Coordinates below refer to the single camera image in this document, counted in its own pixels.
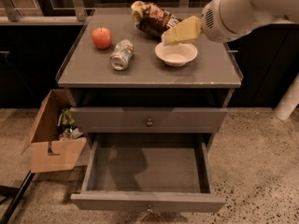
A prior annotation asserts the closed grey top drawer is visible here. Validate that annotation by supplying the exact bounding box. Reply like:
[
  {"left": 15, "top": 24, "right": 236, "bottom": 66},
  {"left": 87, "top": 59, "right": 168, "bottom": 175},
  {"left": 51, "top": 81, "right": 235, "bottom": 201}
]
[{"left": 71, "top": 107, "right": 226, "bottom": 133}]

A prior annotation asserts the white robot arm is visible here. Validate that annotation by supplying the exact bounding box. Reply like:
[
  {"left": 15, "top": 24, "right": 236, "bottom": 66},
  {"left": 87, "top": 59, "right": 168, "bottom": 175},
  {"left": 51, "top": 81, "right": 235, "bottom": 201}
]
[{"left": 162, "top": 0, "right": 299, "bottom": 119}]

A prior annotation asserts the metal lower drawer handle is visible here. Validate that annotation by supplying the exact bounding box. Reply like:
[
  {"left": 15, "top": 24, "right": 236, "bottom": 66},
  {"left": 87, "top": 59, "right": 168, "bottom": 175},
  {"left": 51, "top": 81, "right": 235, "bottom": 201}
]
[{"left": 140, "top": 205, "right": 164, "bottom": 224}]

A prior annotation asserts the grey drawer cabinet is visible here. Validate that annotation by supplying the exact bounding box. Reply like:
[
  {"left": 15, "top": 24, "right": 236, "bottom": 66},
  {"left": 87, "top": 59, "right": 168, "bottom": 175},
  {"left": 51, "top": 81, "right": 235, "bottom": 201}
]
[{"left": 55, "top": 7, "right": 244, "bottom": 214}]

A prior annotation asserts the red apple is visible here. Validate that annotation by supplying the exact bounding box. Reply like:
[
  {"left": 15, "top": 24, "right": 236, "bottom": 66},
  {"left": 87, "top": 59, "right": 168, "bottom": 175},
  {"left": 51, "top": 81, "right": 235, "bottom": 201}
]
[{"left": 92, "top": 27, "right": 112, "bottom": 49}]

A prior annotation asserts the white paper bowl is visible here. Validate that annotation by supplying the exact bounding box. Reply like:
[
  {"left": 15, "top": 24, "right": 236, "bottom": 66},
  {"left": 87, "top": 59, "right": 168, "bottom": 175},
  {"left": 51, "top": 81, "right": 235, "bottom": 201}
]
[{"left": 155, "top": 43, "right": 198, "bottom": 67}]

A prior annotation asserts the black floor bar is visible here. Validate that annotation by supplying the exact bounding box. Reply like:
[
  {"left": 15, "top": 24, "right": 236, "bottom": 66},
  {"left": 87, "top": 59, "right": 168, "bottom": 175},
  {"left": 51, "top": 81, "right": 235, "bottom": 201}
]
[{"left": 0, "top": 171, "right": 35, "bottom": 224}]

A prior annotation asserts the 7up soda can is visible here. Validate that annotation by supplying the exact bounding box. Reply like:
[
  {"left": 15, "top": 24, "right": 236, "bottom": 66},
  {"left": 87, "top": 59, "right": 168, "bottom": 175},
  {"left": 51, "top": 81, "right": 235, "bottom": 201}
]
[{"left": 110, "top": 39, "right": 134, "bottom": 71}]

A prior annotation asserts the round metal drawer knob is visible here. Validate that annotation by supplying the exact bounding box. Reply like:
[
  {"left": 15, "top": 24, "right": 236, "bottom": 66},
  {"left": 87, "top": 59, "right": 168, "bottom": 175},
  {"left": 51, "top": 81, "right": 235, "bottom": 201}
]
[{"left": 146, "top": 119, "right": 153, "bottom": 127}]

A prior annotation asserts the brown cardboard box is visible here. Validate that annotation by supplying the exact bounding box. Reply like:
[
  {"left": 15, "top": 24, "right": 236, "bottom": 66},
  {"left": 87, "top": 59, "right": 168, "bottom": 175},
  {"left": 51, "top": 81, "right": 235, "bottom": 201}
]
[{"left": 21, "top": 90, "right": 89, "bottom": 173}]

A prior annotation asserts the clear plastic bag in box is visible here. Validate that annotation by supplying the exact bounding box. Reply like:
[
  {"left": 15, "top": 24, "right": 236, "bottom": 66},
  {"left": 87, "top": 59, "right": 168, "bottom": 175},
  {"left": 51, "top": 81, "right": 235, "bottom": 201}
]
[{"left": 59, "top": 128, "right": 83, "bottom": 141}]

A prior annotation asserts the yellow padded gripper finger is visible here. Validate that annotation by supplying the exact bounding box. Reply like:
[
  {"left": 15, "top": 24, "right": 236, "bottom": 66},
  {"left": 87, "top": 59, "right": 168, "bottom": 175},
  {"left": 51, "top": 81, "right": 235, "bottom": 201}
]
[{"left": 161, "top": 16, "right": 202, "bottom": 46}]

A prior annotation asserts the open grey middle drawer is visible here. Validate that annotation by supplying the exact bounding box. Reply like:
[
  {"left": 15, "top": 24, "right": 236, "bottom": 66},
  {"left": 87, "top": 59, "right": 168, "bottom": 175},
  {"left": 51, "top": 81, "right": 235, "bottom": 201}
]
[{"left": 71, "top": 133, "right": 225, "bottom": 213}]

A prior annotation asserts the green snack bag in box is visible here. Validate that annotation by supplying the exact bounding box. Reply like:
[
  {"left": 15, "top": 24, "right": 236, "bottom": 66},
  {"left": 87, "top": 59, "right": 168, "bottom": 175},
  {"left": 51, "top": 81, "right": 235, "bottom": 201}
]
[{"left": 58, "top": 108, "right": 76, "bottom": 129}]

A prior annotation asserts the brown chip bag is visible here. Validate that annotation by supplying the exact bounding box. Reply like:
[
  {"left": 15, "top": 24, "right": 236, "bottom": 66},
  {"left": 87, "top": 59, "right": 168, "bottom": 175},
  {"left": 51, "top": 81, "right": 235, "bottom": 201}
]
[{"left": 131, "top": 1, "right": 181, "bottom": 37}]

